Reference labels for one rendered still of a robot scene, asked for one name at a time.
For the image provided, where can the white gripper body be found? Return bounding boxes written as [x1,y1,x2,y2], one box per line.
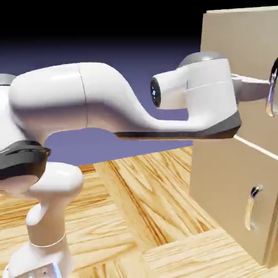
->
[230,73,271,103]

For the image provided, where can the curved metal door handle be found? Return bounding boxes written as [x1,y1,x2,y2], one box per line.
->
[264,56,278,118]

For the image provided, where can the light wood cabinet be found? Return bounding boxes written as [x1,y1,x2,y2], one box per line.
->
[188,5,278,269]

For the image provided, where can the cabinet door with curved handle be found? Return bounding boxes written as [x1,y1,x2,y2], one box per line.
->
[200,5,278,155]

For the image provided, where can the cabinet door with small handle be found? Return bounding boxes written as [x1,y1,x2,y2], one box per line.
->
[188,135,278,266]

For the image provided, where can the small metal door handle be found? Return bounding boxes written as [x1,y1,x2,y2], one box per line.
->
[244,184,264,231]

